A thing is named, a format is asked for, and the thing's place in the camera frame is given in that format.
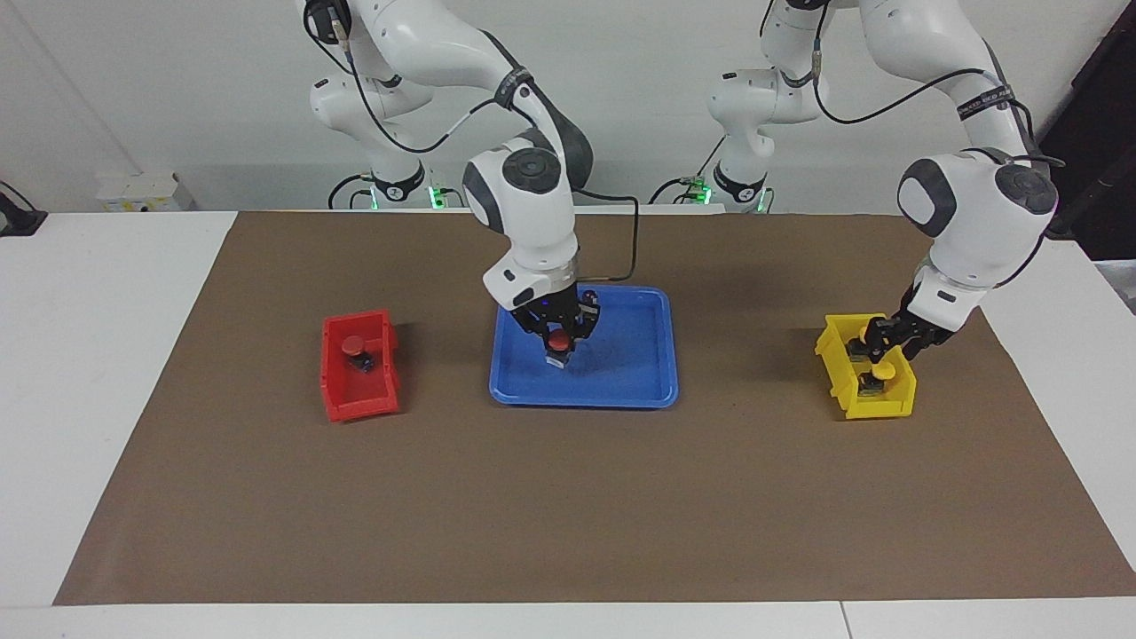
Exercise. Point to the blue plastic tray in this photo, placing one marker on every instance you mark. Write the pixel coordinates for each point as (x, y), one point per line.
(639, 373)

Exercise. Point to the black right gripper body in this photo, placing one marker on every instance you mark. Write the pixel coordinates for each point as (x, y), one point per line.
(550, 311)

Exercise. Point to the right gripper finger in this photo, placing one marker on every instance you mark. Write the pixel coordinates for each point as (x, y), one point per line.
(581, 328)
(540, 339)

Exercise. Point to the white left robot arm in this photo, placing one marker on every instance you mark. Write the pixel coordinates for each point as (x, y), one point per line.
(976, 213)

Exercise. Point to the red push button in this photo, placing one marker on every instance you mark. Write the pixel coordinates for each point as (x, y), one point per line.
(353, 344)
(557, 342)

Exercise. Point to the black table clamp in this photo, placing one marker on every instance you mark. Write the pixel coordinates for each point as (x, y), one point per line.
(18, 220)

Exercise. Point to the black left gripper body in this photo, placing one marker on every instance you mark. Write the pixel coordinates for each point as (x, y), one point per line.
(919, 333)

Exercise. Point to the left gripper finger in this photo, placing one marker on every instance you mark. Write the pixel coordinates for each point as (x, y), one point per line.
(914, 351)
(879, 335)

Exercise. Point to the brown paper mat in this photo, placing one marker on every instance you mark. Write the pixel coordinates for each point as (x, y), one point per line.
(568, 497)

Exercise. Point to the yellow plastic bin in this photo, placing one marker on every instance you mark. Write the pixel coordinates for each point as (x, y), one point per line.
(879, 410)

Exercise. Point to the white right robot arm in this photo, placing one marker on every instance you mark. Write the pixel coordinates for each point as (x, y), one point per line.
(532, 204)

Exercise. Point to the black equipment stand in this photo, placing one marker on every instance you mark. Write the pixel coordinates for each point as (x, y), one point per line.
(1109, 177)

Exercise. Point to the white power box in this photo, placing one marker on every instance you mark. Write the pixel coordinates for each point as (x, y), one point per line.
(142, 191)

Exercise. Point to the red plastic bin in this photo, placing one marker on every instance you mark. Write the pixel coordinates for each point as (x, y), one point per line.
(359, 410)

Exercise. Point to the black cylindrical capacitor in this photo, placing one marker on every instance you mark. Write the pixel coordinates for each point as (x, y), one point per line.
(588, 293)

